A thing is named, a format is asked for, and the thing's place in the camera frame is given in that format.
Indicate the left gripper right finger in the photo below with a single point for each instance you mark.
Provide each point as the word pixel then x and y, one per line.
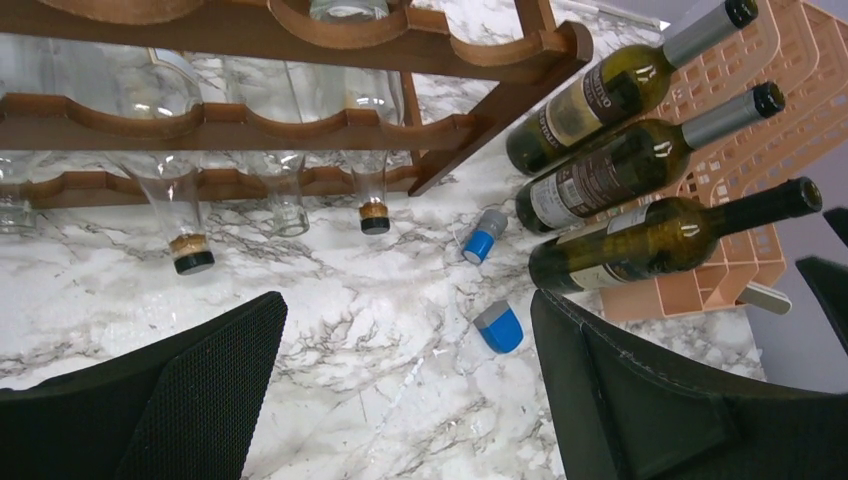
pixel 625 408

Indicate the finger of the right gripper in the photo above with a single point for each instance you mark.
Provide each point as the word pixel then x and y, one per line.
pixel 837 219
pixel 828 282

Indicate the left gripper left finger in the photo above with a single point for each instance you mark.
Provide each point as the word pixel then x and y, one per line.
pixel 185 407

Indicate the green wine bottle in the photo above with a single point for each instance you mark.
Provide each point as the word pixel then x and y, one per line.
pixel 667 236
pixel 628 83
pixel 640 159

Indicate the clear bottle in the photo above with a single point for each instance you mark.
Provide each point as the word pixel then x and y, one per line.
pixel 377 94
pixel 143 83
pixel 27 69

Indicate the wooden wine rack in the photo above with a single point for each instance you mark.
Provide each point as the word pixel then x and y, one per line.
pixel 258 126

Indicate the grey flat item behind organizer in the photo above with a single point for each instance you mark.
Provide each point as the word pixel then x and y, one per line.
pixel 765 298

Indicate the blue grey stamp cap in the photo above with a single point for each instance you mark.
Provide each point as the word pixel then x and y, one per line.
pixel 500 327

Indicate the peach plastic file organizer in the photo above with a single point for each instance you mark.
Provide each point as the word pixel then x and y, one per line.
pixel 804 51

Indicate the blue grey stamp cylinder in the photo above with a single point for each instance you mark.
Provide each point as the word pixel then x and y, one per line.
pixel 491 225

